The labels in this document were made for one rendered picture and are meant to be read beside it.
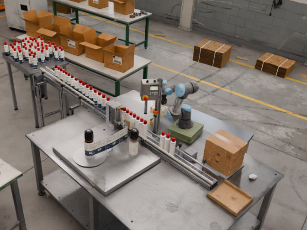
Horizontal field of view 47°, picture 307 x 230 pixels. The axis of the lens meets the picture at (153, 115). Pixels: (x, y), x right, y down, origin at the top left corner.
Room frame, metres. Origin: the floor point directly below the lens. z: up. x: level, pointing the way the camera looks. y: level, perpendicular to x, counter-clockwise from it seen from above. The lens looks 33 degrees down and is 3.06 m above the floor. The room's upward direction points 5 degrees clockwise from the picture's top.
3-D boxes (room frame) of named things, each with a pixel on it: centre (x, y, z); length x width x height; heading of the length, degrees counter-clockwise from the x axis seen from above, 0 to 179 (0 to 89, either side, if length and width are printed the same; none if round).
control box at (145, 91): (3.02, 0.05, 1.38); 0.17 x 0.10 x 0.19; 103
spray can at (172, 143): (2.67, -0.20, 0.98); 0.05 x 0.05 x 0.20
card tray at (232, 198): (2.21, -0.71, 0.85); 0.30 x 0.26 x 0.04; 48
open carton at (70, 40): (5.16, 1.30, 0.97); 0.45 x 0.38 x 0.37; 151
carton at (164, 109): (3.36, -0.06, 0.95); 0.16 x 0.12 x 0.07; 58
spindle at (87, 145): (2.55, 0.56, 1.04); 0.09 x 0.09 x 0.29
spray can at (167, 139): (2.72, -0.15, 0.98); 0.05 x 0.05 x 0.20
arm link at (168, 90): (3.27, -0.14, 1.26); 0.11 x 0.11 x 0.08; 27
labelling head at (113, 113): (3.10, 0.40, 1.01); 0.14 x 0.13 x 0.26; 48
